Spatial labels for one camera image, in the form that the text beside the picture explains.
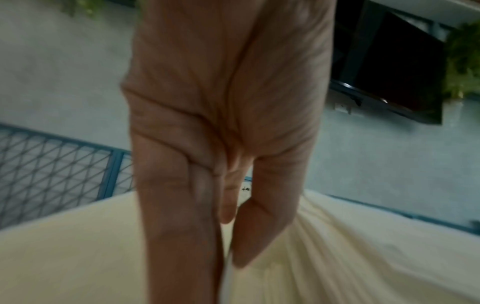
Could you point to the green plant wall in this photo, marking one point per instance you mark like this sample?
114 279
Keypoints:
463 59

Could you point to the person's left hand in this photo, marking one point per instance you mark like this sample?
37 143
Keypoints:
225 89

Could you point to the black wall screen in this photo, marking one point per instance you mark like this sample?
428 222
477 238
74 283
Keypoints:
397 65

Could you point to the blue mesh fence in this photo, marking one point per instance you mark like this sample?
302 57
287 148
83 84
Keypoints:
56 172

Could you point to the white box bottom lid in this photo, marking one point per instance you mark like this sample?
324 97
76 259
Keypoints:
285 282

